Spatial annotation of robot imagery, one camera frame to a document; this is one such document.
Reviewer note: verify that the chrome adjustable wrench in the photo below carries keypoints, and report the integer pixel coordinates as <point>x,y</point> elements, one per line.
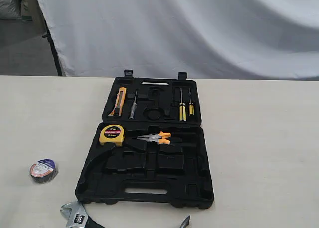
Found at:
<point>77,217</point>

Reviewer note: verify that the white backdrop cloth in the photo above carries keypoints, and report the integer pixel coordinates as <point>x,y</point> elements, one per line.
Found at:
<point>211,39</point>

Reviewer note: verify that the black handled claw hammer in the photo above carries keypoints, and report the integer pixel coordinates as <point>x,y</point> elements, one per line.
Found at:
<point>186,221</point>

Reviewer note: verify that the small yellow black screwdriver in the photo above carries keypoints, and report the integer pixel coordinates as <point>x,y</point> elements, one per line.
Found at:
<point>191,105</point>

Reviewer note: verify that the orange utility knife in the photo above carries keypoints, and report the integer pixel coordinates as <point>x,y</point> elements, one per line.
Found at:
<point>117,110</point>

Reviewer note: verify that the black backdrop stand pole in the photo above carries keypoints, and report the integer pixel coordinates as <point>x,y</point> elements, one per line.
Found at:
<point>42,27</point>

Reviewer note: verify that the black electrical tape roll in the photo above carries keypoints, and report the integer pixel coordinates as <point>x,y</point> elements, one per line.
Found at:
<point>43,171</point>

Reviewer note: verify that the grey sack in background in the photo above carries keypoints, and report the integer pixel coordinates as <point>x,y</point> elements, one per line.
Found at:
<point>10,10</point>

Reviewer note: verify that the orange handled needle-nose pliers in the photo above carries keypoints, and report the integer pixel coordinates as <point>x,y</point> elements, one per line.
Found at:
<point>160,138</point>

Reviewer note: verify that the large yellow black screwdriver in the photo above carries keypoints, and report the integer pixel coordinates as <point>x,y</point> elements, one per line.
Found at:
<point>182,108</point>

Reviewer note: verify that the clear tester screwdriver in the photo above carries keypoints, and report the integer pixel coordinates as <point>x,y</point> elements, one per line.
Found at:
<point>133,107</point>

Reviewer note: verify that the black plastic tool case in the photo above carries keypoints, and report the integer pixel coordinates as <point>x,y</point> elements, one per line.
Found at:
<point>141,171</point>

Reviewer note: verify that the yellow tape measure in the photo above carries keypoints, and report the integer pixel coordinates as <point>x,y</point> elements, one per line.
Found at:
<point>112,134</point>

